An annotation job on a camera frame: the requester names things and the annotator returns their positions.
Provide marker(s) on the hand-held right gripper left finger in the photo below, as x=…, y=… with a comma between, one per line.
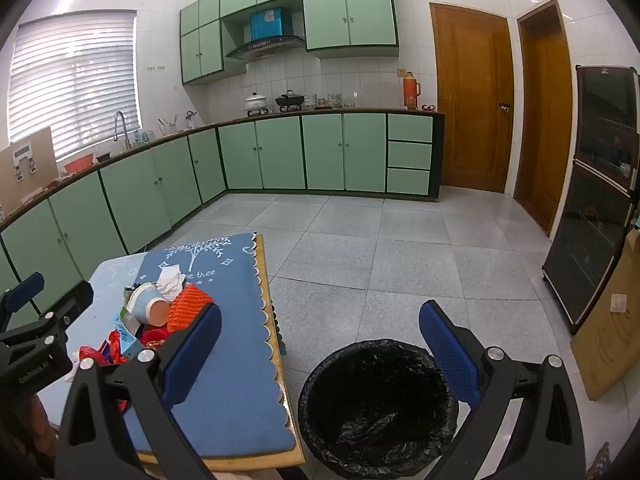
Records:
x=192, y=355

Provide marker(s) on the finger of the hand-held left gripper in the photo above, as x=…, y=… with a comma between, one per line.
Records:
x=25, y=291
x=75, y=301

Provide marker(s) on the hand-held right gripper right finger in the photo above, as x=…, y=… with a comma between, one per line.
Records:
x=450, y=355

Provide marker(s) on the black-lined trash bin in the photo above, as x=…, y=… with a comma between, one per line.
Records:
x=375, y=410

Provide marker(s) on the person's left forearm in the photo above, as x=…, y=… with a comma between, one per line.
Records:
x=40, y=420

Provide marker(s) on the red printed wrapper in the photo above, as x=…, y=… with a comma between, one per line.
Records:
x=155, y=338

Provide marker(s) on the light blue table cover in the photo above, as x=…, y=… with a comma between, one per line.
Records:
x=107, y=275

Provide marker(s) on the blue tree-print table mat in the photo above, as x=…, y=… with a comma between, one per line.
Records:
x=235, y=360

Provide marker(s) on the orange foam fruit net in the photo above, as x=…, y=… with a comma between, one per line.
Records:
x=187, y=307

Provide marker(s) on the blue biscuit packet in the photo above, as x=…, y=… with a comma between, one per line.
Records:
x=127, y=330

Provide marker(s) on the blue patterned paper cup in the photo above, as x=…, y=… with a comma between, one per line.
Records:
x=147, y=305

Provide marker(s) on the white crumpled tissue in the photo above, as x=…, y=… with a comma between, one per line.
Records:
x=169, y=280

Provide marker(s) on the cardboard box on counter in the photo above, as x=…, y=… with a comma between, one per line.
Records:
x=30, y=160

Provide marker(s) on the red plastic basin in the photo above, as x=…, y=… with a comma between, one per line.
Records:
x=79, y=164

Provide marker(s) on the cardboard sheet by cabinet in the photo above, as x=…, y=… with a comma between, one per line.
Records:
x=610, y=340

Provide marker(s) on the metal sink faucet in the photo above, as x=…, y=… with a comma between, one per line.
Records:
x=120, y=125

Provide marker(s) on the utensil holder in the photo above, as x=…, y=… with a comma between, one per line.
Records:
x=167, y=127

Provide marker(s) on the white window blind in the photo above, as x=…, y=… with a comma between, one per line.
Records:
x=75, y=85

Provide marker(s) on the black glass cabinet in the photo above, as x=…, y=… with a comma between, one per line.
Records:
x=595, y=200

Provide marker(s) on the green base cabinets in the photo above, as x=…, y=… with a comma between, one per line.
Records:
x=325, y=150

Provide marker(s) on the plain wooden door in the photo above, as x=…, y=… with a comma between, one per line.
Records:
x=545, y=120

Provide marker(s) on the white lidded pot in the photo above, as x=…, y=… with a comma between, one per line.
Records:
x=256, y=101

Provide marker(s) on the orange thermos flask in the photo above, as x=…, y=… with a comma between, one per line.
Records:
x=411, y=91

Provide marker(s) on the black wok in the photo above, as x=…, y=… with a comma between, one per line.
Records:
x=290, y=101

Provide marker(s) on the patterned ceramic jar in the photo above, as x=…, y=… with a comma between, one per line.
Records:
x=310, y=101
x=334, y=99

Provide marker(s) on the range hood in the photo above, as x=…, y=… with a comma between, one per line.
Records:
x=270, y=35

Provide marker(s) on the green wall cabinets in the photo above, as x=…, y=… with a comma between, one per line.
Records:
x=325, y=15

